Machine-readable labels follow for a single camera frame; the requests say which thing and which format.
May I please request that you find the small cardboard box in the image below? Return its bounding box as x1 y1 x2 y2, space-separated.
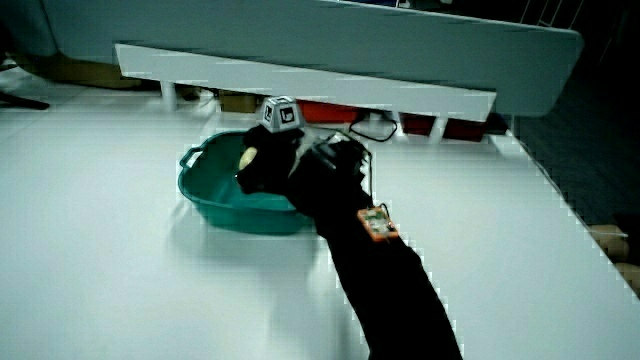
218 89 262 114

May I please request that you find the white shelf board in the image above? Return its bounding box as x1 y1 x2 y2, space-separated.
114 43 498 145

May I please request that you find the person's right hand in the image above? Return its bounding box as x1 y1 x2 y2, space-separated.
235 95 374 226

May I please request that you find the red box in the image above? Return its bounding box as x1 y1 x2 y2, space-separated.
399 113 437 137
442 118 489 143
297 99 362 125

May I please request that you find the yellow pear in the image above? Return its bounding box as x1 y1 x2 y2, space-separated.
238 146 259 172

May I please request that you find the large grey panel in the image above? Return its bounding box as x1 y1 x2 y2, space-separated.
41 0 585 118

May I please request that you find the orange circuit board module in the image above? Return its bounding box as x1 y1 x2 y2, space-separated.
356 205 401 244

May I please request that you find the teal plastic basin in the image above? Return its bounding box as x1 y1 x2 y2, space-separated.
177 130 317 236

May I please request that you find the person's right forearm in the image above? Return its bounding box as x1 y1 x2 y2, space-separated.
313 197 464 360

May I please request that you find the black cable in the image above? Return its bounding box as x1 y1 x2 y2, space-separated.
348 112 399 144

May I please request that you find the black chair leg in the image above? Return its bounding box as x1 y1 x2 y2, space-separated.
0 91 51 112

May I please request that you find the brown cardboard box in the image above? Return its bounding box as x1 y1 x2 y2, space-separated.
586 224 640 300

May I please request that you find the large cardboard box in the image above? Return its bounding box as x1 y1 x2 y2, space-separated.
14 51 143 91

